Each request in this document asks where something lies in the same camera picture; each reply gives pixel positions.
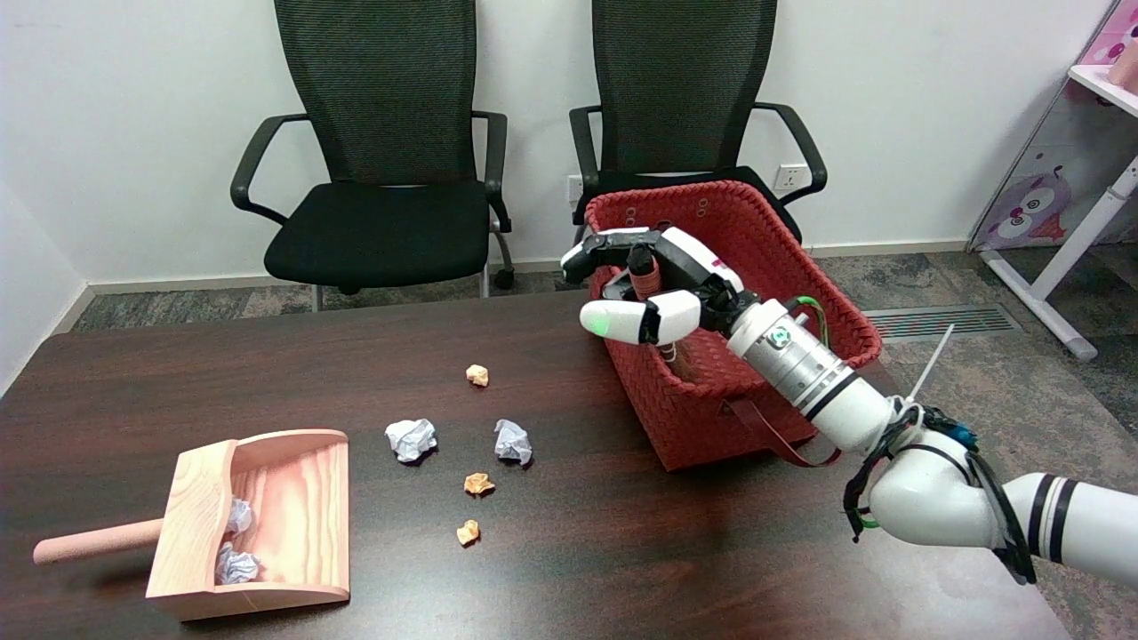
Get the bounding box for metal floor vent grille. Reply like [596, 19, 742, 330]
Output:
[864, 305, 1023, 343]

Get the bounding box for pink white children's desk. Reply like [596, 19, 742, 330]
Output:
[967, 0, 1138, 362]

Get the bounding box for small white crumpled paper ball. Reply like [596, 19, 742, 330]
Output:
[494, 419, 533, 467]

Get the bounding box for green wire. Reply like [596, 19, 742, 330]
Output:
[794, 296, 829, 349]

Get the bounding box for black mesh office chair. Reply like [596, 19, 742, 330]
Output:
[566, 0, 828, 285]
[230, 0, 517, 312]

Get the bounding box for small broom with handle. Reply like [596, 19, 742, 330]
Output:
[625, 247, 681, 370]

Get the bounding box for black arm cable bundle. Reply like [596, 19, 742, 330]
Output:
[843, 402, 1038, 586]

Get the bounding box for white cable tie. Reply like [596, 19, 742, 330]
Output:
[907, 324, 957, 403]

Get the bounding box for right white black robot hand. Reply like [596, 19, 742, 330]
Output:
[560, 227, 764, 348]

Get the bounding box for red woven basket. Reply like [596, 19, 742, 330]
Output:
[584, 180, 883, 472]

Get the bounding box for large white crumpled paper ball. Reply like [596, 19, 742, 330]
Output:
[385, 418, 438, 464]

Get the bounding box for wooden dustpan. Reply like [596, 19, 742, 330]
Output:
[33, 429, 350, 622]

